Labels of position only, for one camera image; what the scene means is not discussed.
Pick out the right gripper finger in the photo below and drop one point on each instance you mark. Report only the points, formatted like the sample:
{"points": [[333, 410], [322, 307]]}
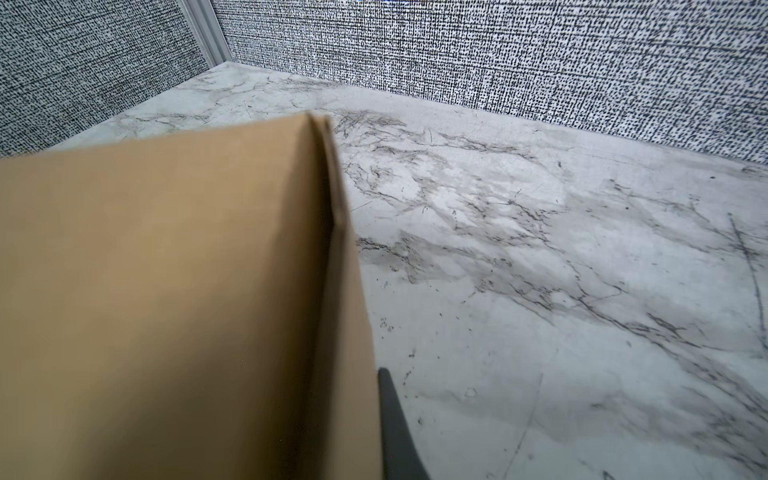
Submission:
{"points": [[401, 460]]}

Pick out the brown cardboard box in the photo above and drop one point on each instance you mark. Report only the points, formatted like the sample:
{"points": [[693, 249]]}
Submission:
{"points": [[186, 307]]}

